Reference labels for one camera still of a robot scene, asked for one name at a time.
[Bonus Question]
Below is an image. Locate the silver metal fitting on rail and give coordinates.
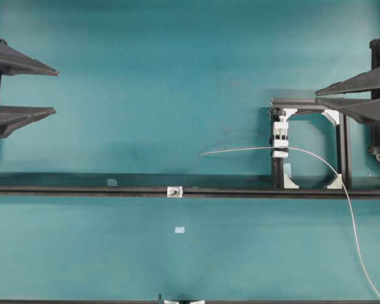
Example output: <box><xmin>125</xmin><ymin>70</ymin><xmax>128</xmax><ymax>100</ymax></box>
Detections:
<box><xmin>167</xmin><ymin>186</ymin><xmax>183</xmax><ymax>198</ymax></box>

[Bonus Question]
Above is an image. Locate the white wire clamp holder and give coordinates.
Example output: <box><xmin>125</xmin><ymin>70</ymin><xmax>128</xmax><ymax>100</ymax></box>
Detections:
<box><xmin>272</xmin><ymin>122</ymin><xmax>289</xmax><ymax>158</ymax></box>

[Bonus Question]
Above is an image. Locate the white corner bracket left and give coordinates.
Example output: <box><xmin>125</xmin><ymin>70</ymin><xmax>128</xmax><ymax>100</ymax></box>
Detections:
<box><xmin>283</xmin><ymin>174</ymin><xmax>300</xmax><ymax>189</ymax></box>

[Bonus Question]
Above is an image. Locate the thin grey wire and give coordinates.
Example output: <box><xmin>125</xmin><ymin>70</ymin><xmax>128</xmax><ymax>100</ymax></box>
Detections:
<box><xmin>196</xmin><ymin>146</ymin><xmax>380</xmax><ymax>304</ymax></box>

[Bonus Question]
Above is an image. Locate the white corner bracket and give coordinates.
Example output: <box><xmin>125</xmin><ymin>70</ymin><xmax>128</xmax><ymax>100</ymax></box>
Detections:
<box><xmin>326</xmin><ymin>174</ymin><xmax>343</xmax><ymax>189</ymax></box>
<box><xmin>283</xmin><ymin>174</ymin><xmax>300</xmax><ymax>189</ymax></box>

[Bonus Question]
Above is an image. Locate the black aluminium frame stand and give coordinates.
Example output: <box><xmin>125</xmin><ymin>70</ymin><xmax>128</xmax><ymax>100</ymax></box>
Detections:
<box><xmin>270</xmin><ymin>98</ymin><xmax>352</xmax><ymax>189</ymax></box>

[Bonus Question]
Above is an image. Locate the white corner bracket right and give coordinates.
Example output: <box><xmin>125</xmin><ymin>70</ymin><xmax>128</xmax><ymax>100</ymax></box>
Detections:
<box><xmin>326</xmin><ymin>174</ymin><xmax>343</xmax><ymax>189</ymax></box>

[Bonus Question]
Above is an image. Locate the long black aluminium rail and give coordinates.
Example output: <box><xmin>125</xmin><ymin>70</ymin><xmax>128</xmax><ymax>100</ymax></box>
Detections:
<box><xmin>0</xmin><ymin>186</ymin><xmax>380</xmax><ymax>200</ymax></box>

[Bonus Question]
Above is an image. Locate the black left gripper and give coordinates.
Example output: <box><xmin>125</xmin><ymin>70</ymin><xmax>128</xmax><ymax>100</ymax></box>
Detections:
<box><xmin>0</xmin><ymin>41</ymin><xmax>59</xmax><ymax>139</ymax></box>

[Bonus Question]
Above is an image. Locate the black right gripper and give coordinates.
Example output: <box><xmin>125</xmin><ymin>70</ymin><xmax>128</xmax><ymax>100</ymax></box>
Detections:
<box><xmin>315</xmin><ymin>38</ymin><xmax>380</xmax><ymax>163</ymax></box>

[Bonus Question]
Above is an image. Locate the white bracket at bottom edge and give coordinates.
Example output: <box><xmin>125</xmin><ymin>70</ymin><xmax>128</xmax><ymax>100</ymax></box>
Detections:
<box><xmin>160</xmin><ymin>300</ymin><xmax>206</xmax><ymax>304</ymax></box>

